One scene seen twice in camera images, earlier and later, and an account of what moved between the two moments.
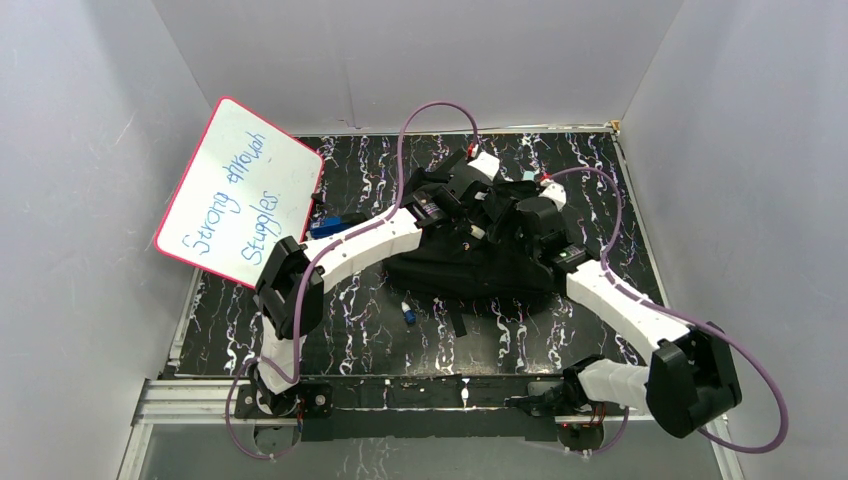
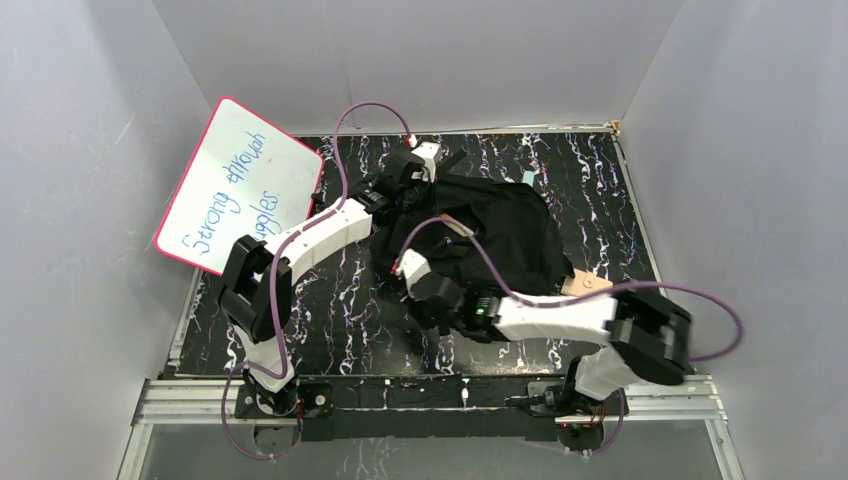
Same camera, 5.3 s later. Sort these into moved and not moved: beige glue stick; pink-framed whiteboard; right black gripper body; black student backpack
Moved: beige glue stick; right black gripper body
Not moved: black student backpack; pink-framed whiteboard
